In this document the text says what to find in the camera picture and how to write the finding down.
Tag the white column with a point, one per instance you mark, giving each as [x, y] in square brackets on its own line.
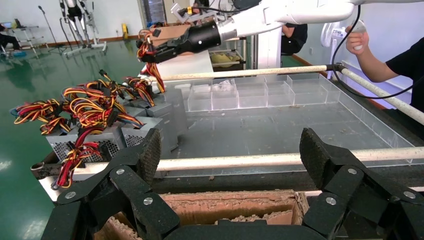
[268, 49]

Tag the yellow floor sign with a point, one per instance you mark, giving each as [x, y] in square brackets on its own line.
[125, 30]

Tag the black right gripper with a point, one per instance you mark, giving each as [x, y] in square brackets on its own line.
[203, 38]

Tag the clear acrylic divider tray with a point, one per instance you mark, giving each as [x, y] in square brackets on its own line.
[251, 96]

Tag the operator black shirt torso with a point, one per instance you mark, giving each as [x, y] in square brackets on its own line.
[410, 63]

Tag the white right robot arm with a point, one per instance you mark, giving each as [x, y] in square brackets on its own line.
[298, 13]

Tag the white handheld controller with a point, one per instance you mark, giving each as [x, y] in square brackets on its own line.
[359, 26]

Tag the divided brown cardboard box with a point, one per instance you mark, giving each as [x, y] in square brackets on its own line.
[225, 205]

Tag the legged robot on stand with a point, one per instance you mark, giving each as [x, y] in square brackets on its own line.
[76, 13]

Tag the white folding table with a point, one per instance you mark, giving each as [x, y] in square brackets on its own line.
[24, 30]

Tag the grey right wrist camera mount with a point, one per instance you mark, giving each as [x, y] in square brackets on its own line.
[195, 13]

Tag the seated person in black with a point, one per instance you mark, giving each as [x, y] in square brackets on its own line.
[296, 36]
[6, 39]

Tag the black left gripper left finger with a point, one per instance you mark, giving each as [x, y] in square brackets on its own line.
[132, 185]

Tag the operator hand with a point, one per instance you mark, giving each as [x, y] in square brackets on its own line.
[357, 38]

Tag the dark glass cabinet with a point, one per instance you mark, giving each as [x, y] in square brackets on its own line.
[154, 11]

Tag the operator forearm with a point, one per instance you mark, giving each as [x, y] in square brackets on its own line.
[374, 66]

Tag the white pedestal fan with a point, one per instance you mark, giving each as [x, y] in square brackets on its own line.
[329, 34]

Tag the shelf with yellow items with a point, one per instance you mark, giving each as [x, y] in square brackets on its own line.
[225, 59]

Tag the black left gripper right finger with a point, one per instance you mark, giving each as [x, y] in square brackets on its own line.
[344, 185]

